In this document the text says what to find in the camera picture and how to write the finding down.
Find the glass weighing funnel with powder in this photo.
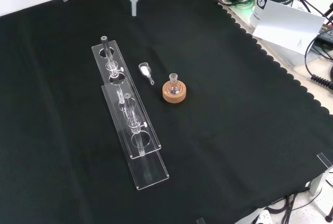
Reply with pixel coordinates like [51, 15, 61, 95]
[138, 62, 155, 86]

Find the glass round-bottom flask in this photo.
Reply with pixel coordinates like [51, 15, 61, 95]
[168, 73, 182, 96]

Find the clear acrylic funnel stand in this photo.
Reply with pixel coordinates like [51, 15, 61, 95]
[91, 35, 170, 191]

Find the pale white board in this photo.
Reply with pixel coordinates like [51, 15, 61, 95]
[251, 0, 327, 56]

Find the black cloth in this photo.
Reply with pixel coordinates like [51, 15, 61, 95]
[0, 0, 333, 224]

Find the black power adapter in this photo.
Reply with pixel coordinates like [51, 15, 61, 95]
[318, 23, 333, 42]

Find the white power strip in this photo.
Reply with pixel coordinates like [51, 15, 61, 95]
[253, 209, 272, 224]

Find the cork ring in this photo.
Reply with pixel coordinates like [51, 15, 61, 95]
[162, 81, 187, 104]

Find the black coiled cable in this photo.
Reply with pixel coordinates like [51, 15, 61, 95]
[310, 74, 333, 90]

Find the metal table bracket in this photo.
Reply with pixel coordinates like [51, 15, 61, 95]
[310, 152, 333, 196]

